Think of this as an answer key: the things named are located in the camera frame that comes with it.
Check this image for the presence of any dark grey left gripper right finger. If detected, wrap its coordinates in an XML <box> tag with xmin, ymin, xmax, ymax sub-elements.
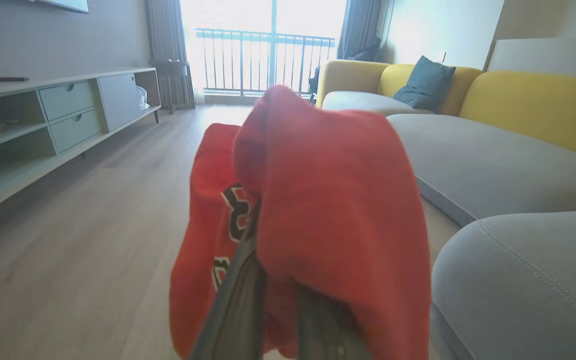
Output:
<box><xmin>295</xmin><ymin>282</ymin><xmax>374</xmax><ymax>360</ymax></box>

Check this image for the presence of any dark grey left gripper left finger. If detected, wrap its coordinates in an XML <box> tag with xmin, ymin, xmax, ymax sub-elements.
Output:
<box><xmin>188</xmin><ymin>200</ymin><xmax>269</xmax><ymax>360</ymax></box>

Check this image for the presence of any red jersey with lettering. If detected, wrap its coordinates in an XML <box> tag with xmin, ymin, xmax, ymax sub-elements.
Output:
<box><xmin>169</xmin><ymin>85</ymin><xmax>433</xmax><ymax>360</ymax></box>

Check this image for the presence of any grey and yellow sofa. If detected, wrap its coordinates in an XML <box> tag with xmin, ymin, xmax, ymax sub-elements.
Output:
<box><xmin>316</xmin><ymin>59</ymin><xmax>576</xmax><ymax>228</ymax></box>

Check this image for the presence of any dark metal balcony railing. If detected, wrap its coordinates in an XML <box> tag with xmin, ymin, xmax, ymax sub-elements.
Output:
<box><xmin>192</xmin><ymin>28</ymin><xmax>336</xmax><ymax>97</ymax></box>

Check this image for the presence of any dark round side table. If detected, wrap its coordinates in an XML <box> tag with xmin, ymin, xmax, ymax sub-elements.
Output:
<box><xmin>152</xmin><ymin>59</ymin><xmax>191</xmax><ymax>115</ymax></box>

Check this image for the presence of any pale green TV cabinet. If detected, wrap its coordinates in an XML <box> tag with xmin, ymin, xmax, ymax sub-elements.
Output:
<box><xmin>0</xmin><ymin>67</ymin><xmax>162</xmax><ymax>223</ymax></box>

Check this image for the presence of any teal throw cushion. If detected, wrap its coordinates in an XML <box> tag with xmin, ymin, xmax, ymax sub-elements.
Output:
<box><xmin>392</xmin><ymin>55</ymin><xmax>456</xmax><ymax>112</ymax></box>

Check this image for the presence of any grey striped curtain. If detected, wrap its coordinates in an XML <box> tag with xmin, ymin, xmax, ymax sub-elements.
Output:
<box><xmin>144</xmin><ymin>0</ymin><xmax>196</xmax><ymax>108</ymax></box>

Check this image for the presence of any dark blue-grey curtain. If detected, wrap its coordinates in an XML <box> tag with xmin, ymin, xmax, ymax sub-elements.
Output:
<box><xmin>337</xmin><ymin>0</ymin><xmax>394</xmax><ymax>62</ymax></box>

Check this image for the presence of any white flat panel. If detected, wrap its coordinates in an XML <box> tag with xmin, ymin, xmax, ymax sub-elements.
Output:
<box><xmin>485</xmin><ymin>36</ymin><xmax>576</xmax><ymax>78</ymax></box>

